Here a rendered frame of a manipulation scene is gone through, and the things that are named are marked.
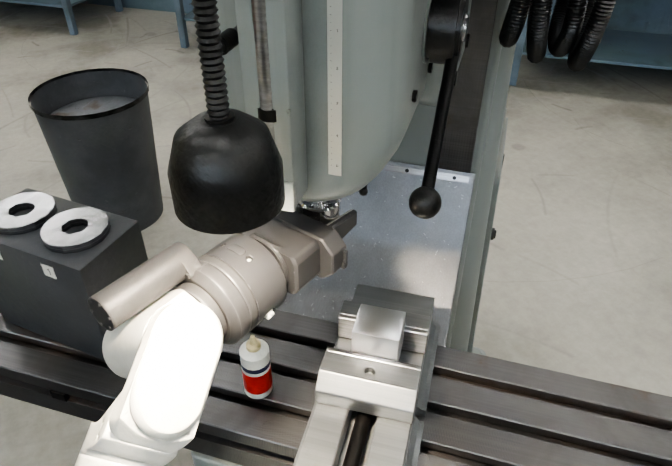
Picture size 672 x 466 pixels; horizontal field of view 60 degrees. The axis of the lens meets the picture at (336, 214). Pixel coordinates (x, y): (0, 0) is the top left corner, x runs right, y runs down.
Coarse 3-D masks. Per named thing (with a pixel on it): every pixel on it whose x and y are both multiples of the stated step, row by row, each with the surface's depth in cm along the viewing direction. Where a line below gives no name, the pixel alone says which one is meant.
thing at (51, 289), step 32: (32, 192) 88; (0, 224) 81; (32, 224) 82; (64, 224) 82; (96, 224) 81; (128, 224) 83; (0, 256) 82; (32, 256) 78; (64, 256) 78; (96, 256) 78; (128, 256) 84; (0, 288) 88; (32, 288) 83; (64, 288) 80; (96, 288) 79; (32, 320) 89; (64, 320) 85; (96, 320) 81; (96, 352) 86
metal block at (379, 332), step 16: (368, 320) 74; (384, 320) 74; (400, 320) 74; (352, 336) 73; (368, 336) 72; (384, 336) 72; (400, 336) 72; (368, 352) 74; (384, 352) 73; (400, 352) 77
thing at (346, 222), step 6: (348, 210) 67; (354, 210) 67; (342, 216) 66; (348, 216) 66; (354, 216) 67; (330, 222) 64; (336, 222) 64; (342, 222) 65; (348, 222) 66; (354, 222) 67; (336, 228) 64; (342, 228) 65; (348, 228) 67; (342, 234) 66
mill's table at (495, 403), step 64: (0, 320) 94; (320, 320) 94; (0, 384) 90; (64, 384) 84; (448, 384) 84; (512, 384) 84; (576, 384) 84; (192, 448) 84; (256, 448) 80; (448, 448) 76; (512, 448) 76; (576, 448) 78; (640, 448) 76
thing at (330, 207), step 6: (300, 204) 65; (306, 204) 64; (312, 204) 64; (318, 204) 64; (324, 204) 64; (330, 204) 64; (336, 204) 64; (306, 210) 64; (312, 210) 64; (318, 210) 64; (324, 210) 64; (330, 210) 64; (336, 210) 65; (312, 216) 64; (318, 216) 64; (324, 216) 64
